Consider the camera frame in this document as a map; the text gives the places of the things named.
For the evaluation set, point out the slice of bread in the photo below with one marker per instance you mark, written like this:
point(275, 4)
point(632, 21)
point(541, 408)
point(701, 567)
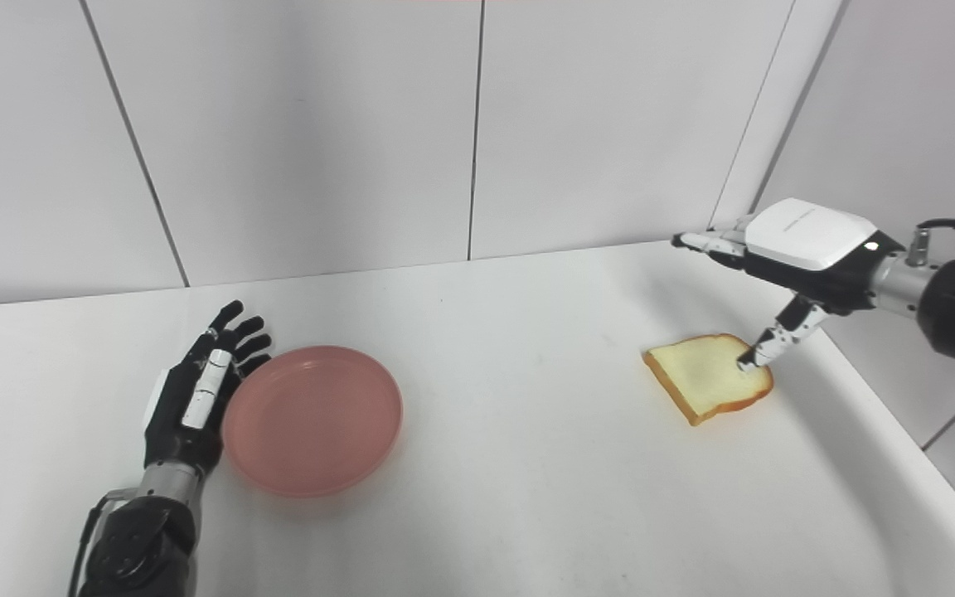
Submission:
point(701, 373)

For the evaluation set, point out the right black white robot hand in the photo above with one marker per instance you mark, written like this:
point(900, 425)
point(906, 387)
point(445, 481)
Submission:
point(809, 236)

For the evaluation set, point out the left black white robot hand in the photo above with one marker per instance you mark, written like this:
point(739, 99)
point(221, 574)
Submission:
point(171, 431)

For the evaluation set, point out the pink round plate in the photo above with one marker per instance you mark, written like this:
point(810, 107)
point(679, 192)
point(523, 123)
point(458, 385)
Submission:
point(312, 423)

